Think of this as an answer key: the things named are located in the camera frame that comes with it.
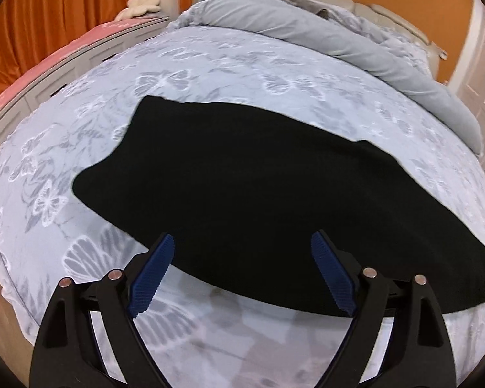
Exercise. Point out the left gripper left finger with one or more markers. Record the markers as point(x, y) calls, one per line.
point(67, 353)

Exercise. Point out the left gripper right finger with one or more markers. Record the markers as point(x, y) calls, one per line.
point(397, 336)

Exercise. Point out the black pants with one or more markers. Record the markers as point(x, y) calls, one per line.
point(243, 191)

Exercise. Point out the pink topped drawer bench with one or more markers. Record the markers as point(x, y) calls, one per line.
point(59, 69)

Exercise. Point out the grey folded duvet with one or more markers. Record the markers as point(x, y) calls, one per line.
point(276, 19)

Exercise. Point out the orange curtain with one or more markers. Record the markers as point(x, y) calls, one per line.
point(31, 30)

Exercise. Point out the white flower plush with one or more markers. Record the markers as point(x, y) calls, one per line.
point(138, 8)

